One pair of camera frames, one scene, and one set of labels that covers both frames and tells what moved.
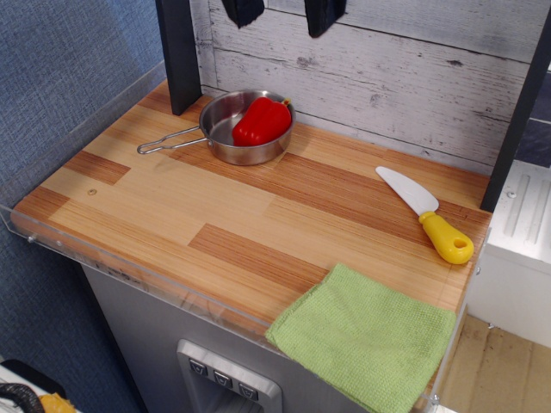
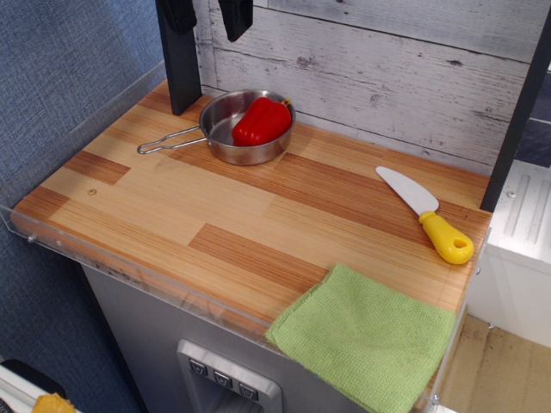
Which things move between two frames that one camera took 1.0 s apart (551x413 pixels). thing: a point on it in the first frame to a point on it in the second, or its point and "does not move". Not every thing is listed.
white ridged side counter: x=510 y=289 does not move
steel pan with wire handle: x=243 y=126 does not move
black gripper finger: x=244 y=12 to x=180 y=14
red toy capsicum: x=263 y=120 does not move
